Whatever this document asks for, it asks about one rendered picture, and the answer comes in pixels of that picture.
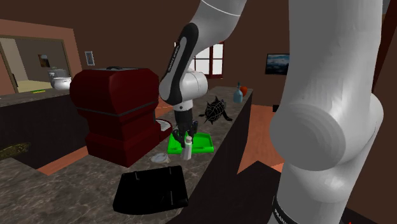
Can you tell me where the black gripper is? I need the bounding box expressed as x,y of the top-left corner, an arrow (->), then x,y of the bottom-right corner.
171,108 -> 200,148

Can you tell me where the small white grey bottle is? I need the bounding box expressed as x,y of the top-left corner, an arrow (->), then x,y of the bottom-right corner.
182,136 -> 193,161

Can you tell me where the green tray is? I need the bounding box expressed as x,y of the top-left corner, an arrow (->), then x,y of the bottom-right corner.
167,132 -> 215,155

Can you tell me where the black turtle figure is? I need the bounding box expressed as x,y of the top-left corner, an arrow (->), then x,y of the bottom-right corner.
198,95 -> 233,125

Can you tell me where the small grey dish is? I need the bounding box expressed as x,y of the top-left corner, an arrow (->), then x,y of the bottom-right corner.
150,152 -> 171,164

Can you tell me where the blue bottle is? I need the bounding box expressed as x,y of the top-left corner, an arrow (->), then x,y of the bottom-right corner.
233,81 -> 244,104

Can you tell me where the black flat board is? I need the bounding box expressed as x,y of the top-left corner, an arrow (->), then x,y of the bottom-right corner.
112,165 -> 190,216

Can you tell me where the dark red coffee machine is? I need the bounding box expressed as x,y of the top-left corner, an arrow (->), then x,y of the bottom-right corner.
69,66 -> 174,169

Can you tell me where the white pot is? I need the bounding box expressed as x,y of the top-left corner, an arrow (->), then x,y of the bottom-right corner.
52,76 -> 73,91

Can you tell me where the window with red frame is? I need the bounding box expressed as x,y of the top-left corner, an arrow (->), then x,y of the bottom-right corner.
188,41 -> 225,80

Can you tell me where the blue landscape wall picture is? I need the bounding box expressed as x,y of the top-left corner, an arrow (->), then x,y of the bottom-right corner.
265,53 -> 291,76

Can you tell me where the small pale framed wall picture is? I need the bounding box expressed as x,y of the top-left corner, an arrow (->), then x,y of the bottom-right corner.
84,50 -> 95,67

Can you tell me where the small dark wall picture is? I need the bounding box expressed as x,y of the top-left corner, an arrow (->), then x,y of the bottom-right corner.
38,54 -> 52,69

